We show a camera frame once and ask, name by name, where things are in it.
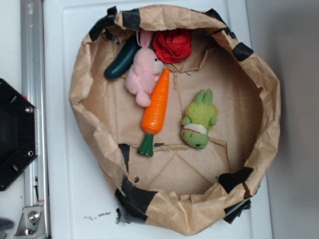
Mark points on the aluminium extrusion rail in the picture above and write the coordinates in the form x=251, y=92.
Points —
x=36, y=186

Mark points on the red paper flower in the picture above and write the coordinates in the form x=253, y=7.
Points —
x=173, y=46

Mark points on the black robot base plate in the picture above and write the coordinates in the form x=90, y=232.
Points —
x=17, y=134

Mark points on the dark green toy cucumber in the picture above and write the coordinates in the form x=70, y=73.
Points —
x=123, y=60

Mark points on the orange plastic toy carrot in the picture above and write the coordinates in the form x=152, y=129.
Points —
x=154, y=114

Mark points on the green plush animal toy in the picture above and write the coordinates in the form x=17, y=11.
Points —
x=200, y=116

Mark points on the pink plush bunny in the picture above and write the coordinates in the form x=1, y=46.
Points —
x=144, y=73

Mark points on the metal corner bracket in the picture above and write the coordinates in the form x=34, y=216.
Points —
x=32, y=224

